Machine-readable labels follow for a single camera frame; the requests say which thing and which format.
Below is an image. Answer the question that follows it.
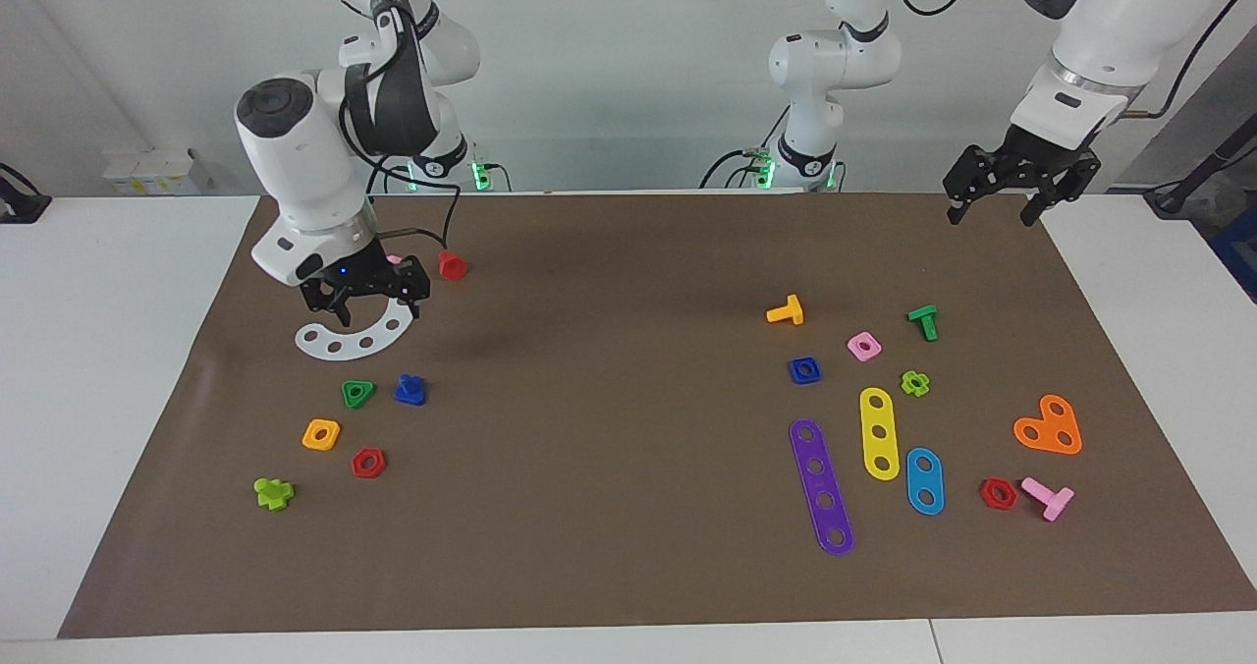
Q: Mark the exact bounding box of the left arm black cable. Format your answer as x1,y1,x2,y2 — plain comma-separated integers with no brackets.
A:
889,0,1253,120

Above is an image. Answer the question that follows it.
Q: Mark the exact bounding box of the orange heart-shaped plate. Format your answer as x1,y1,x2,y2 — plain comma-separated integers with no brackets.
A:
1012,394,1083,456

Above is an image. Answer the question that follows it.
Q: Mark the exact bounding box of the large pink toy screw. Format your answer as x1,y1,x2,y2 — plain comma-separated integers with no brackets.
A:
1020,476,1075,523

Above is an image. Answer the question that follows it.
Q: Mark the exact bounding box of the black stand leg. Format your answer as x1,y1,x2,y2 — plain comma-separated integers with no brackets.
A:
1144,119,1257,218

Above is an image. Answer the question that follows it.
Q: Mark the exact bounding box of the blue two-hole strip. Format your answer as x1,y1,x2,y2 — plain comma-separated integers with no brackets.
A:
905,447,946,517

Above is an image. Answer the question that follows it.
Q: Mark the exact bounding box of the purple four-hole strip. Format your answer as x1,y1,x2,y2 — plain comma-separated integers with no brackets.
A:
789,418,855,557

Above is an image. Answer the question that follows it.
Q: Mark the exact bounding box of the white cardboard box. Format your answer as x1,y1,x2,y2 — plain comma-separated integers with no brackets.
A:
103,148,212,195

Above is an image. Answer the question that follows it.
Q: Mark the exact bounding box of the black clamp device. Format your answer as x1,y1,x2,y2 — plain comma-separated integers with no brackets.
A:
0,163,52,224

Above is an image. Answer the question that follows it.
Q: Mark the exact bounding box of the white curved perforated strip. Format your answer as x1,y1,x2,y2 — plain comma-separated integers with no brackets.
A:
295,296,418,361

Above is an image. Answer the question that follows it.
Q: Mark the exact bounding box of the brown table mat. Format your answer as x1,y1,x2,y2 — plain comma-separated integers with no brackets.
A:
57,191,1257,639

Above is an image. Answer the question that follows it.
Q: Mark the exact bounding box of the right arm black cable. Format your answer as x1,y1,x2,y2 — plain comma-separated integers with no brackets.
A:
339,0,465,252

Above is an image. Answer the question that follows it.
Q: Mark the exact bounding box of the black base cable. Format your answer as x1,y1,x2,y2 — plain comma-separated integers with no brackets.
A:
699,104,789,191
368,148,514,194

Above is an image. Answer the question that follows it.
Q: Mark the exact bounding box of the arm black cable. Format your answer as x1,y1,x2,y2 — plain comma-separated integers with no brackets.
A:
339,0,465,252
889,0,1253,120

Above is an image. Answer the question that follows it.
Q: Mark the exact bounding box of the yellow three-hole strip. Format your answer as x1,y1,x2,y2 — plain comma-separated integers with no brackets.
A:
859,387,901,481

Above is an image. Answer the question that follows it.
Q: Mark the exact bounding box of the blue crate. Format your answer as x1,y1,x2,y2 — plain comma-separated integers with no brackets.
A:
1210,207,1257,304

